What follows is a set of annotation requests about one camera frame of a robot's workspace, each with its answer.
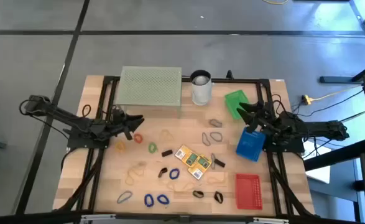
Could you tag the pale green perforated shelf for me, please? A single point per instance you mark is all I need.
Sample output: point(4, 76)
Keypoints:
point(149, 85)

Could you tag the green spiral coil band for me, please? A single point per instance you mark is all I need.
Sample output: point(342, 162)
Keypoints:
point(149, 148)

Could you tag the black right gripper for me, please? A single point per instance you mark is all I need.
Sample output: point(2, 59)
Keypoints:
point(264, 123)

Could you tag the dark brown rubber band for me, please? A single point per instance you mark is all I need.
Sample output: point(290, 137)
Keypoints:
point(83, 110)

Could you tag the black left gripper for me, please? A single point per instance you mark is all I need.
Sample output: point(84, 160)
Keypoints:
point(120, 124)

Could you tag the orange-red spiral coil band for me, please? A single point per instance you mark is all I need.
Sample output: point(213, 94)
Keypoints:
point(135, 138)

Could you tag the black tape roll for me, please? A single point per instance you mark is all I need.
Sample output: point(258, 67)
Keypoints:
point(166, 153)

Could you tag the black aluminium table frame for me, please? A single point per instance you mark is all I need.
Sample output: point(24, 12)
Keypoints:
point(247, 81)

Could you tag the thin blue rubber band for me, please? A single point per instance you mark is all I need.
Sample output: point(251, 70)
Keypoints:
point(117, 200)

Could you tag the yellow spiral coil band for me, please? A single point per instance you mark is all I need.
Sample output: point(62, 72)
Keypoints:
point(117, 146)

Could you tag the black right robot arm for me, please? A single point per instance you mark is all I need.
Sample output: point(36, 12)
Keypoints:
point(319, 129)

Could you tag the black rail bracket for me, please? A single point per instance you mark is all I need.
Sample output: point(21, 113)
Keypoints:
point(229, 74)

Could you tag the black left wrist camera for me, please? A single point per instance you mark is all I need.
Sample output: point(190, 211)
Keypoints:
point(118, 112)

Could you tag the grey rubber band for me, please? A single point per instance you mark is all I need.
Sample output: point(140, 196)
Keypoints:
point(210, 123)
point(203, 138)
point(211, 136)
point(212, 160)

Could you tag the blue spiral coil band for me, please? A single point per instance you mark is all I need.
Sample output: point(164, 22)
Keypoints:
point(170, 174)
point(145, 200)
point(158, 199)

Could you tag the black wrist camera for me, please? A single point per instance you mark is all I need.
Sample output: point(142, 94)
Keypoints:
point(267, 111)
point(118, 112)

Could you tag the red plastic basket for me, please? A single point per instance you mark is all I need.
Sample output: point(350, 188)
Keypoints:
point(247, 191)

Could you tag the white tilted pen cup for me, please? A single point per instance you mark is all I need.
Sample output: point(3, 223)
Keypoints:
point(201, 93)

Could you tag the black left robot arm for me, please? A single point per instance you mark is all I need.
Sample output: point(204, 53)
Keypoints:
point(76, 123)

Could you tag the yellow rubber band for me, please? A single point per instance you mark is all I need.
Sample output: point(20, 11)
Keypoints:
point(162, 137)
point(127, 180)
point(169, 186)

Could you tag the yellow green crayon box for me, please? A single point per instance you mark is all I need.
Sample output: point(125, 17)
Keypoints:
point(201, 168)
point(183, 153)

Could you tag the silver aluminium bracket bar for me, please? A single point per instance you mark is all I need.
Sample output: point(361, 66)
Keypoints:
point(107, 219)

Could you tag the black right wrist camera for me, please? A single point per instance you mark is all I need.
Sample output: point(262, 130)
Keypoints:
point(267, 111)

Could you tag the black desk leg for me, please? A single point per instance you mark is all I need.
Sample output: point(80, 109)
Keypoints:
point(334, 157)
point(340, 79)

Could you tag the blue plastic basket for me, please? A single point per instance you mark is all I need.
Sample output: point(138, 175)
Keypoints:
point(249, 146)

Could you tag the green plastic basket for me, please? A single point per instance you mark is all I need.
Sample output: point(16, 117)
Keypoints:
point(233, 101)

